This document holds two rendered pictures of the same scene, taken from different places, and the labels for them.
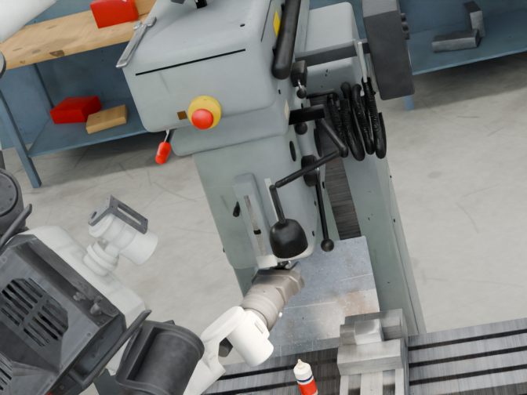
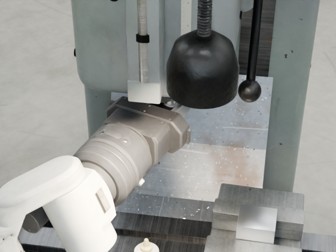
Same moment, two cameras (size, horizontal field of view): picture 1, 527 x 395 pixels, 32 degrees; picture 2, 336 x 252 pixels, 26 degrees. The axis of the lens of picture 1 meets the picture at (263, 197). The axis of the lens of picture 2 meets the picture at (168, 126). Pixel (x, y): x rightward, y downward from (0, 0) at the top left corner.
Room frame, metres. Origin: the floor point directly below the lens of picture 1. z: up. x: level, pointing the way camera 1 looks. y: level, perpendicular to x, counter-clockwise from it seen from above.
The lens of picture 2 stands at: (0.94, 0.06, 1.86)
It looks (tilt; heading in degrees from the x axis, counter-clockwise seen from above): 38 degrees down; 356
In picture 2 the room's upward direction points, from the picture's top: straight up
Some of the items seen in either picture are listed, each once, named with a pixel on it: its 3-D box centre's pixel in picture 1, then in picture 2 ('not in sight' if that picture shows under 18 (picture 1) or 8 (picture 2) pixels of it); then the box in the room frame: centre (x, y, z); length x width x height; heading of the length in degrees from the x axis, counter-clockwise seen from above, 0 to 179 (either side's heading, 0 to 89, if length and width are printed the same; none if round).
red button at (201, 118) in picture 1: (202, 117); not in sight; (1.54, 0.06, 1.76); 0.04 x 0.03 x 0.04; 77
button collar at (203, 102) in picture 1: (205, 112); not in sight; (1.56, 0.06, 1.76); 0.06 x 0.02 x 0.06; 77
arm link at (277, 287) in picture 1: (269, 295); (130, 144); (1.71, 0.05, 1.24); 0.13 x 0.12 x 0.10; 59
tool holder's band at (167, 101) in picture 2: (281, 262); (161, 94); (1.78, 0.01, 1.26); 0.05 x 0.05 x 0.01
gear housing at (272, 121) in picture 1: (234, 92); not in sight; (1.82, -0.01, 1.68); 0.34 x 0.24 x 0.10; 167
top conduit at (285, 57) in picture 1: (286, 29); not in sight; (1.78, -0.15, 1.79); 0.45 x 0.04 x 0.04; 167
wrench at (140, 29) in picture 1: (134, 41); not in sight; (1.66, 0.14, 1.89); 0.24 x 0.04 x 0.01; 167
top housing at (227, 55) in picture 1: (213, 39); not in sight; (1.80, 0.00, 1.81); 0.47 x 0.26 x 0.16; 167
